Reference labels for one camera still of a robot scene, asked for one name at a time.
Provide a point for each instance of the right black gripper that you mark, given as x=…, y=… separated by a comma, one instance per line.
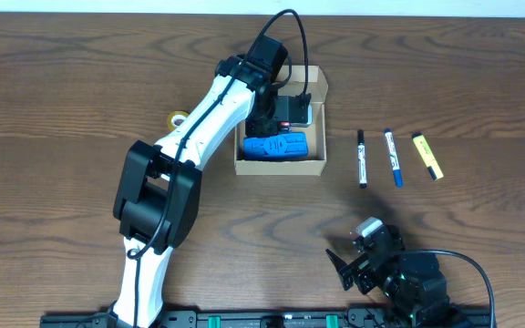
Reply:
x=362, y=269

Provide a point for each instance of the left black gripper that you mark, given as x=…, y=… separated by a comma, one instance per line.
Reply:
x=254, y=128

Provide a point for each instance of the yellow clear tape roll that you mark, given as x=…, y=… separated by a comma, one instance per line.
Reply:
x=176, y=118

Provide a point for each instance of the yellow highlighter pen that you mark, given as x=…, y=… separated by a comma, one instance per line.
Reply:
x=428, y=157

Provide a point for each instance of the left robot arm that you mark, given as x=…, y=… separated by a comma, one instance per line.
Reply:
x=160, y=185

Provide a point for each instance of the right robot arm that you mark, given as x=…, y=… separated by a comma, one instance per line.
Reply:
x=413, y=283

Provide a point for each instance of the open cardboard box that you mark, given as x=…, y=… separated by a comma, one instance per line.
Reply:
x=311, y=165

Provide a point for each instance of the black whiteboard marker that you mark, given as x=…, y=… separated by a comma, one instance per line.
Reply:
x=362, y=175

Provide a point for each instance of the blue whiteboard marker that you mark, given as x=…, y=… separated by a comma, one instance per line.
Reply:
x=395, y=165

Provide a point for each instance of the black mounting rail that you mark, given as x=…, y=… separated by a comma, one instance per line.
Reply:
x=353, y=317

